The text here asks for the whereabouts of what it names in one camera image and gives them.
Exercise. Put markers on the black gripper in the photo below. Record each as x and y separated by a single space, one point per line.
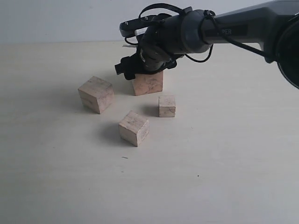
153 58

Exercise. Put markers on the second largest wooden cube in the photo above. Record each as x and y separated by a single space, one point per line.
96 94

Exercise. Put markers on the smallest wooden cube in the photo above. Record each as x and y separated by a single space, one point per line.
167 106

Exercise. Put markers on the third largest wooden cube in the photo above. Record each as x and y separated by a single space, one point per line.
134 128

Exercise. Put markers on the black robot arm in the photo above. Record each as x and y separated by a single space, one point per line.
270 29

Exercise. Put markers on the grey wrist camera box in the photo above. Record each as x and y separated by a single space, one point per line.
128 28

